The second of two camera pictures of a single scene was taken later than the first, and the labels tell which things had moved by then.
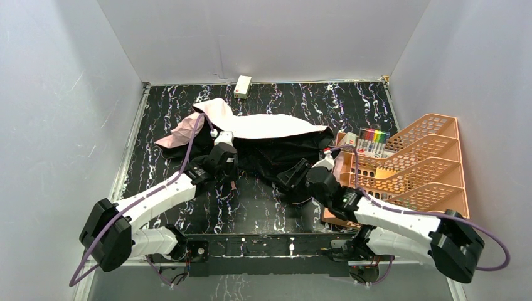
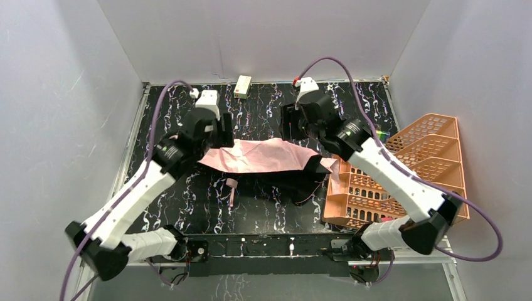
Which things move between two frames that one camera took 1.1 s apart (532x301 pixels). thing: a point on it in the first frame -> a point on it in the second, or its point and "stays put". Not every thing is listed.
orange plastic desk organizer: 423,170 stays put
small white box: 242,87 stays put
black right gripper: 295,174 -> 291,123
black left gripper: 229,165 -> 226,130
